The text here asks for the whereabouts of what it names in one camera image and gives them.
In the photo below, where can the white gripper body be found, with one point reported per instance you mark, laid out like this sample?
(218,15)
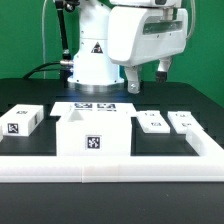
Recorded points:
(140,35)

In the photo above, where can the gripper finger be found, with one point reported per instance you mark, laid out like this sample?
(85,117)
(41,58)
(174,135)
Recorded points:
(133,79)
(163,69)

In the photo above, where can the white cabinet door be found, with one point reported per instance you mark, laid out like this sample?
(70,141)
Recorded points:
(182,120)
(151,121)

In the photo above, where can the white cabinet body box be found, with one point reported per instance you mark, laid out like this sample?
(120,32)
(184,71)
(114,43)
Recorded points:
(88,133)

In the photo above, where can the white cabinet top block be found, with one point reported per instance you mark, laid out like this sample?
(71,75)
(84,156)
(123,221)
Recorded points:
(22,120)

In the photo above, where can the white L-shaped fence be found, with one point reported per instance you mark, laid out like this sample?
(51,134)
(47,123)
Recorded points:
(206,166)

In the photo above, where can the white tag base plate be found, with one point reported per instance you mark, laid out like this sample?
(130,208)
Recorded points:
(61,108)

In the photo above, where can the black camera pole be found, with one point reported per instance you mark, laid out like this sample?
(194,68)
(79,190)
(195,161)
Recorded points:
(61,7)

